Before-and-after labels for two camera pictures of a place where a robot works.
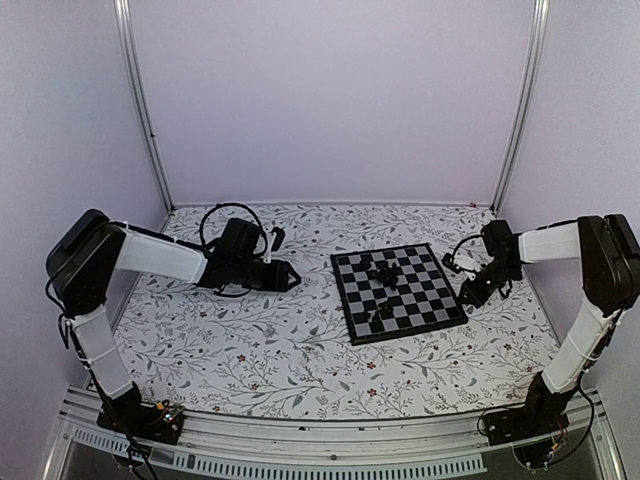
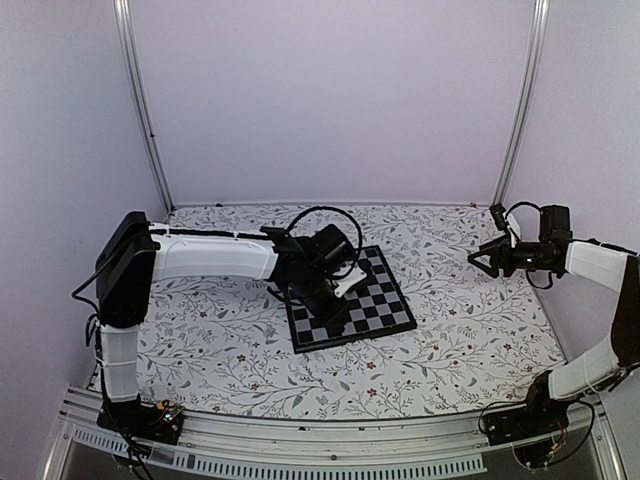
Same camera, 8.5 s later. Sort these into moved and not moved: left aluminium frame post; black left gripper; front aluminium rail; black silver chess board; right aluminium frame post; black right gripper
Moved: black silver chess board; black left gripper; black right gripper
Not moved: left aluminium frame post; front aluminium rail; right aluminium frame post
